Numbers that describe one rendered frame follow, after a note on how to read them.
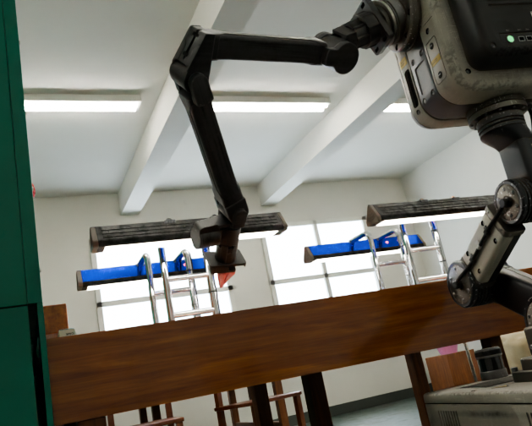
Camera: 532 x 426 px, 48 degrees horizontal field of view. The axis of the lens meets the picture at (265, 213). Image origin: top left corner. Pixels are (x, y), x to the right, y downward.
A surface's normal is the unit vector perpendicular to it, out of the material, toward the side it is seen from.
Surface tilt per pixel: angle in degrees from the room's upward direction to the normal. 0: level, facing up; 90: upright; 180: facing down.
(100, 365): 90
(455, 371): 90
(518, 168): 90
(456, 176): 90
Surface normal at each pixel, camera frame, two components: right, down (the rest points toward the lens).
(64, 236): 0.36, -0.32
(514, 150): -0.96, 0.12
